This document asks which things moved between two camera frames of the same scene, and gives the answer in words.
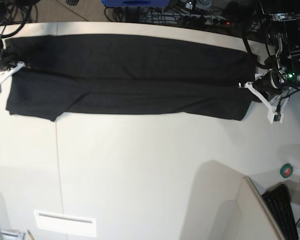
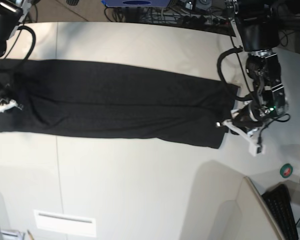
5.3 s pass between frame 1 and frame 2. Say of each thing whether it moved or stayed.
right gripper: moved
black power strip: stayed
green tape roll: stayed
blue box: stayed
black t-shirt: moved
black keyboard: stayed
